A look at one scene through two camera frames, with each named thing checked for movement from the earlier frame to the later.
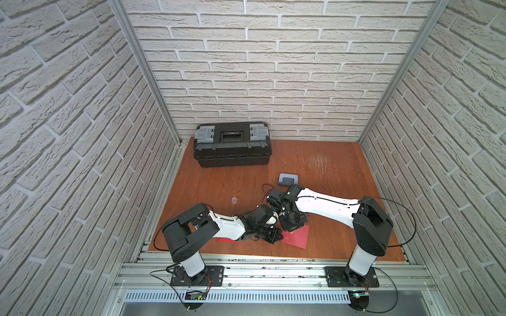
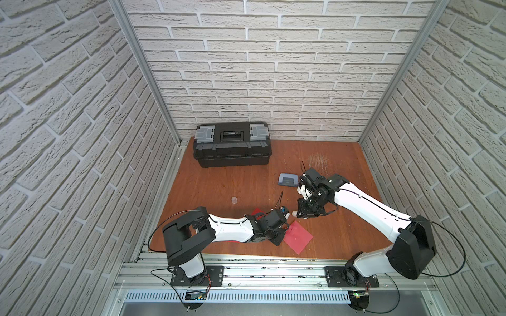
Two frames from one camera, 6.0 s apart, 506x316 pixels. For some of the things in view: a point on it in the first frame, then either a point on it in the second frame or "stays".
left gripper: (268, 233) stays
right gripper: (300, 220) -> (303, 212)
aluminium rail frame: (275, 277) stays
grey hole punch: (287, 180) stays
